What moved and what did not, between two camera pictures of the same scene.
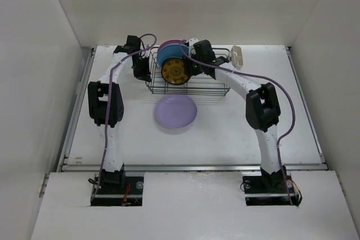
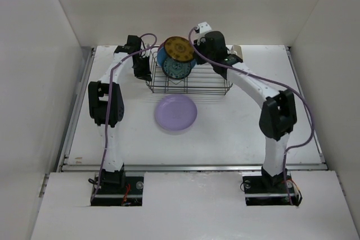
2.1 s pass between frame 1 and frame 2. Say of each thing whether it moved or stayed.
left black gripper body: stayed
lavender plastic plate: stayed
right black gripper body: moved
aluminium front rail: stayed
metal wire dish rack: stayed
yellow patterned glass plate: moved
